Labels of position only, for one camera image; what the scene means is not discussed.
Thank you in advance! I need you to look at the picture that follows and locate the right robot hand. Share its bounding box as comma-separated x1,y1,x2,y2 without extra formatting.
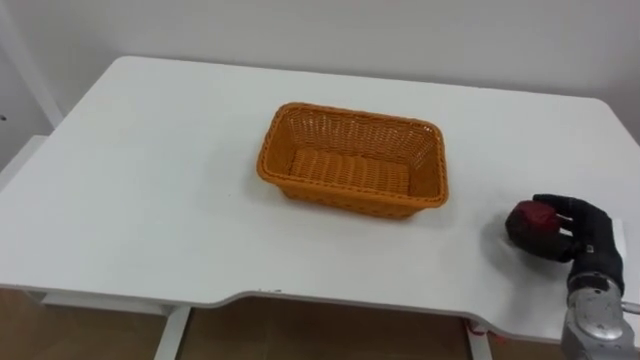
530,193,627,296

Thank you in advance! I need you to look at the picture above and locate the red strawberry soft toy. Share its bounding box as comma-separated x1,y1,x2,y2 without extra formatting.
504,199,575,262

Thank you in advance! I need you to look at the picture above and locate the orange woven basket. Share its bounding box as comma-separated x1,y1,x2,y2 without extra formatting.
255,101,450,221

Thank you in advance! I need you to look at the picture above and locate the white desk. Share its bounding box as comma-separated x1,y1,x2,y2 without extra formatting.
0,54,640,360

